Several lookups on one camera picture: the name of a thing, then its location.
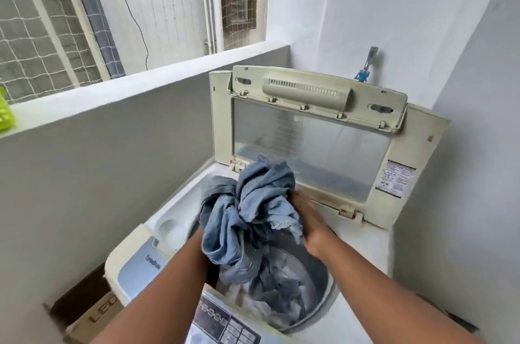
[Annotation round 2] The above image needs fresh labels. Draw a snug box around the brown cardboard box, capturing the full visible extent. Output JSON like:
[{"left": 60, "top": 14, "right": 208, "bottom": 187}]
[{"left": 43, "top": 262, "right": 126, "bottom": 344}]

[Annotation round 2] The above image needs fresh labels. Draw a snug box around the blue denim garment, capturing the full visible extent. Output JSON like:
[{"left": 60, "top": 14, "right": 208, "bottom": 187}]
[{"left": 199, "top": 154, "right": 305, "bottom": 284}]

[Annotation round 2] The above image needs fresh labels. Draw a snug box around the green plastic basket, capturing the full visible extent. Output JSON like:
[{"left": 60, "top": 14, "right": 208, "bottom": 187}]
[{"left": 0, "top": 87, "right": 18, "bottom": 133}]

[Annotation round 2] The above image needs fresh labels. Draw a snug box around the person's right hand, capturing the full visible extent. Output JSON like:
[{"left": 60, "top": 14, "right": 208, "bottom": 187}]
[{"left": 291, "top": 190, "right": 337, "bottom": 258}]

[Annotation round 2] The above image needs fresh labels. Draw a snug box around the cream washing machine lid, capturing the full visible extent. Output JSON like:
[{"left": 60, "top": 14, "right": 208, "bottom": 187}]
[{"left": 209, "top": 65, "right": 451, "bottom": 231}]

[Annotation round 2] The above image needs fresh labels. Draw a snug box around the white safety net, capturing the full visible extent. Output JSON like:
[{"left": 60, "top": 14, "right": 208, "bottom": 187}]
[{"left": 0, "top": 0, "right": 261, "bottom": 93}]

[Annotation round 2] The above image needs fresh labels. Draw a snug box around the black hanging cable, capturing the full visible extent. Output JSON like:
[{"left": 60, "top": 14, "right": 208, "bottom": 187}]
[{"left": 105, "top": 0, "right": 150, "bottom": 70}]

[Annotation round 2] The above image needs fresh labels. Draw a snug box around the person's right forearm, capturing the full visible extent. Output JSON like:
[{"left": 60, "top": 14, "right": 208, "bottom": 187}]
[{"left": 313, "top": 234, "right": 482, "bottom": 344}]

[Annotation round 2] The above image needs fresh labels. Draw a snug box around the white top-load washing machine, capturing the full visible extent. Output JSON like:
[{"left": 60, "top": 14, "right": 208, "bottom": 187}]
[{"left": 104, "top": 160, "right": 395, "bottom": 344}]

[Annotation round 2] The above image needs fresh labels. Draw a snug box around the person's left forearm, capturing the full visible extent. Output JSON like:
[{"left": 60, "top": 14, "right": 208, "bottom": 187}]
[{"left": 90, "top": 225, "right": 210, "bottom": 344}]

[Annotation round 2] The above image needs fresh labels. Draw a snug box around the white drain pipe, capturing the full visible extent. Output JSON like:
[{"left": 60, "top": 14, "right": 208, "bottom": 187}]
[{"left": 198, "top": 0, "right": 225, "bottom": 57}]

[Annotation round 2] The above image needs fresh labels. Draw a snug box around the laundry in washer drum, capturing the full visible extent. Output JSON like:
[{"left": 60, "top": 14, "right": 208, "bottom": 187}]
[{"left": 216, "top": 248, "right": 321, "bottom": 330}]

